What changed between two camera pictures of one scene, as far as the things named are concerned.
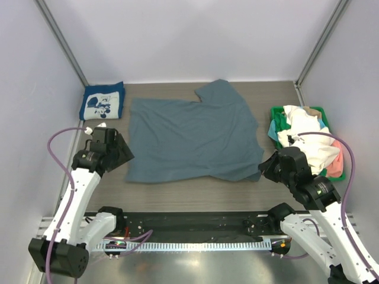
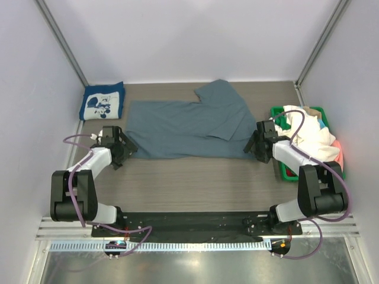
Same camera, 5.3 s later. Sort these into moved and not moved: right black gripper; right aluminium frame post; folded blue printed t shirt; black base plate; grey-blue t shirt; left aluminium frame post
Moved: right black gripper; grey-blue t shirt
Not moved: folded blue printed t shirt; left aluminium frame post; right aluminium frame post; black base plate
